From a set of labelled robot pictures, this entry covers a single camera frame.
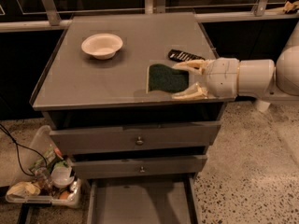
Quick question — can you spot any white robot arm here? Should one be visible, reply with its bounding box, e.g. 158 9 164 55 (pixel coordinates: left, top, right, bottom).
172 45 299 101

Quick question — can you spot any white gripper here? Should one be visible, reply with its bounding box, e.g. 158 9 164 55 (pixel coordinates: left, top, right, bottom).
172 58 239 100

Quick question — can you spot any grey middle drawer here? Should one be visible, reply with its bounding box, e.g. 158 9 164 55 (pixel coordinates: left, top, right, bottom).
72 155 207 179

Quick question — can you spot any white paper bowl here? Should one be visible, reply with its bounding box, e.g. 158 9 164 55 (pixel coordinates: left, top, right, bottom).
81 34 123 60

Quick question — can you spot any banana peel in bin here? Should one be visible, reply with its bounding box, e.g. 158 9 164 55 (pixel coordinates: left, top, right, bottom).
7 182 40 198

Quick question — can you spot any grey bottom drawer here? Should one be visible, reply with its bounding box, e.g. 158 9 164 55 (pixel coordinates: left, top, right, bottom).
87 174 200 224

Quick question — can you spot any white cup in bin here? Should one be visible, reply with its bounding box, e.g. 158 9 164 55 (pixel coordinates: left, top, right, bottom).
51 167 74 189

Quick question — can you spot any yellow item on railing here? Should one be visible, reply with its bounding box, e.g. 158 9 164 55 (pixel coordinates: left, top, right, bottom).
283 1 299 14

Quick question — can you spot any grey metal railing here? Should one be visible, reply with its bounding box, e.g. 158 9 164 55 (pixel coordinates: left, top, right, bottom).
0 0 299 33

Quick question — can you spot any clear plastic bin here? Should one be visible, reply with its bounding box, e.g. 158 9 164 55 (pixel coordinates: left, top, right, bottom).
6 125 81 208

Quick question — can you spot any grey drawer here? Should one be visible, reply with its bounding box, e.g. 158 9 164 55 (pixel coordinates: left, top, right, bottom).
87 174 200 224
72 155 207 179
50 121 221 155

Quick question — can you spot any grey top drawer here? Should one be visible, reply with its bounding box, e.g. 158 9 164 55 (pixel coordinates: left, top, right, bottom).
50 121 221 155

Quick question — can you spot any green yellow sponge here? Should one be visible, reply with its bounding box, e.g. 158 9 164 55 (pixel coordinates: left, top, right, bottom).
147 63 189 93

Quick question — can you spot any grey drawer cabinet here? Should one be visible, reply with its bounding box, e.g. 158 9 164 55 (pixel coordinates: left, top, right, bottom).
29 12 239 224

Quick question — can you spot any black cable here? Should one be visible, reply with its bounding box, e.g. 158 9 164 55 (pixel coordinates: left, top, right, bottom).
0 123 50 177

